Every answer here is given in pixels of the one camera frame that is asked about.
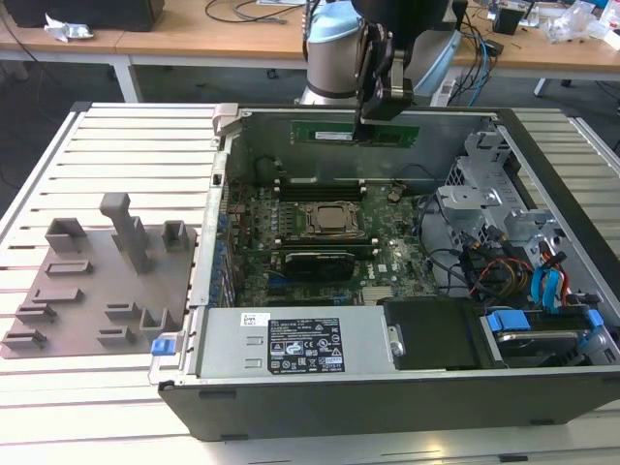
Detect black RAM slot bank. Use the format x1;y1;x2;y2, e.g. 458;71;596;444
273;176;369;202

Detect crumpled silver foil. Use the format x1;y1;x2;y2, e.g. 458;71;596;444
43;13;96;43

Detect hard disk in blue carrier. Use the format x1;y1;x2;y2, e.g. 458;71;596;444
479;309;602;369

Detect red and yellow wires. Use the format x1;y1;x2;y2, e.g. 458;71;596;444
483;259;530;295

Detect grey case latch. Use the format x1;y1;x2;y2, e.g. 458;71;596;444
211;103;241;138

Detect black box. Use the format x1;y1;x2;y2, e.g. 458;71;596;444
9;0;161;33

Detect black wire bundle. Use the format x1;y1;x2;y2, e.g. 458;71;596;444
417;193;485;296

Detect CPU with metal top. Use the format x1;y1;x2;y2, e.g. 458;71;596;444
314;205;353;229

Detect metal drive cage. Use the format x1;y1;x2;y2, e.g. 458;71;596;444
435;130;558;253

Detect black graphics card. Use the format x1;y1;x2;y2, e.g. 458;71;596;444
283;250;357;281

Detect blue cable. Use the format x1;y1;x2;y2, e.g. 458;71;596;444
477;26;493;107

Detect clear plastic bags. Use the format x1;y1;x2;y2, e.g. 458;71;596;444
544;2;612;44

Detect grey parts rack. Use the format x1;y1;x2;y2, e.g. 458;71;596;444
0;192;200;362

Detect black square container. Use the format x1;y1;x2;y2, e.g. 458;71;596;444
492;4;524;35

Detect silver power supply unit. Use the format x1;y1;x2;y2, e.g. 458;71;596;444
196;305;388;382

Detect black open PC case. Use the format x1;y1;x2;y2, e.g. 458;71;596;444
147;104;620;442

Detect white power strip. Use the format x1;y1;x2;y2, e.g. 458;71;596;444
430;77;459;107

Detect green RAM stick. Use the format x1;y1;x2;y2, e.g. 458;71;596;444
290;120;420;146

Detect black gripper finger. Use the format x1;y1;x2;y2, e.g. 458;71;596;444
354;22;394;145

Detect wooden desk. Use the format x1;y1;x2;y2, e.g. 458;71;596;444
454;0;620;96
0;0;311;103

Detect blue flat wire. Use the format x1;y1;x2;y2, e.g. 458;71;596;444
531;264;563;316

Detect CPU socket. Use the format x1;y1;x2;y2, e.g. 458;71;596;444
295;199;368;239

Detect green motherboard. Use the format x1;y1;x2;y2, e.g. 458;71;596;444
225;178;437;309

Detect black plastic air shroud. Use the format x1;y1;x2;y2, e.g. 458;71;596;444
377;297;490;372

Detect orange flat wire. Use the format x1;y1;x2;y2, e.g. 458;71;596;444
541;250;572;307

